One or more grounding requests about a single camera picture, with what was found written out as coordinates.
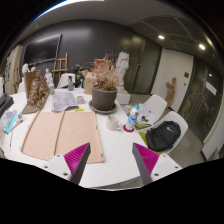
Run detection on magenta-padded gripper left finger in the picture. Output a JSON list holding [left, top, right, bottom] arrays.
[[43, 142, 92, 185]]

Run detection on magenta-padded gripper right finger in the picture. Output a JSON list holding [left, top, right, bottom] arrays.
[[131, 142, 183, 186]]

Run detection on clear plastic water bottle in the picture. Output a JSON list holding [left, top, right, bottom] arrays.
[[125, 104, 141, 132]]

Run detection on green seat cushion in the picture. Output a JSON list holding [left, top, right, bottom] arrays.
[[138, 131, 163, 156]]

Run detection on flat brown cardboard sheet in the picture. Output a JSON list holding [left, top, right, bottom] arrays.
[[20, 110, 106, 164]]

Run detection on black backpack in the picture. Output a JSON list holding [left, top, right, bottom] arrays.
[[145, 120, 182, 153]]

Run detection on flat round red coaster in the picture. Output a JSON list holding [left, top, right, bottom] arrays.
[[122, 124, 136, 133]]

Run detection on white plastic chair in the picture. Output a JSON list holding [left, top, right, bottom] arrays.
[[138, 110, 189, 156], [125, 93, 168, 129], [56, 72, 76, 90]]

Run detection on white ceramic mug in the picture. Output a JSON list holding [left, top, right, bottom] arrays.
[[105, 114, 123, 132]]

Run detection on round plant pot saucer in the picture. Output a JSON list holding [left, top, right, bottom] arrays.
[[88, 100, 118, 115]]

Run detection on open printed magazine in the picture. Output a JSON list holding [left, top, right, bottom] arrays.
[[50, 90, 80, 113]]

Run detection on wooden figure sculpture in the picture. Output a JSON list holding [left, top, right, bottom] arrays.
[[164, 77, 177, 108]]

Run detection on grey pot with dried plant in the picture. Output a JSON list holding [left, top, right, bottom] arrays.
[[91, 68, 119, 112]]

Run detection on clear spray bottle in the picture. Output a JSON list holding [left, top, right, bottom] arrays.
[[67, 75, 75, 92]]

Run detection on brown cardboard box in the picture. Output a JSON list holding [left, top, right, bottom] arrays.
[[83, 71, 98, 96]]

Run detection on small white plaster figurine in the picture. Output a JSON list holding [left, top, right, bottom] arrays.
[[44, 68, 55, 88]]

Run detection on white plaster statue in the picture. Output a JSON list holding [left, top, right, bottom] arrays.
[[114, 50, 132, 105]]

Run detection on wooden easel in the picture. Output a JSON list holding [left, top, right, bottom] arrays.
[[51, 52, 69, 83]]

